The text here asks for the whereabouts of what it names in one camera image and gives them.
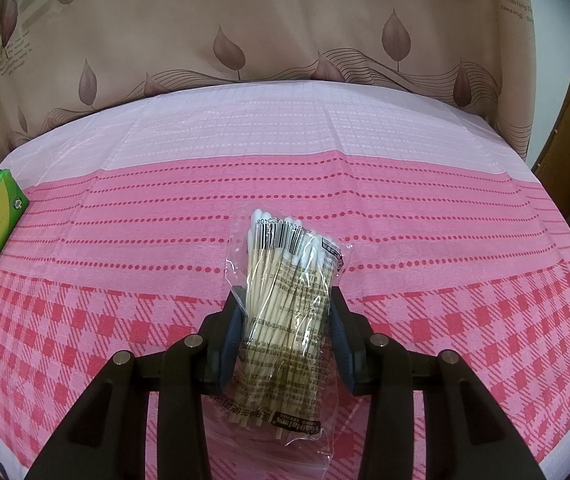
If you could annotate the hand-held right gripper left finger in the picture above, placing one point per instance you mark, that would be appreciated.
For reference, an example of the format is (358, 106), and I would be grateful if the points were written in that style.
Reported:
(230, 350)

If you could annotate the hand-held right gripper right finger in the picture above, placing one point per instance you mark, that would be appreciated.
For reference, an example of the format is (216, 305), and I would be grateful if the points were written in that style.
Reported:
(342, 350)

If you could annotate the cotton swab pack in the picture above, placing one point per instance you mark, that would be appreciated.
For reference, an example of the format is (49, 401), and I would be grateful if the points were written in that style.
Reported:
(285, 310)

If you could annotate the beige leaf-print curtain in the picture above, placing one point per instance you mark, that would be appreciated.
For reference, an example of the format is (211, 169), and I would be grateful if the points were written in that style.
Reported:
(265, 20)

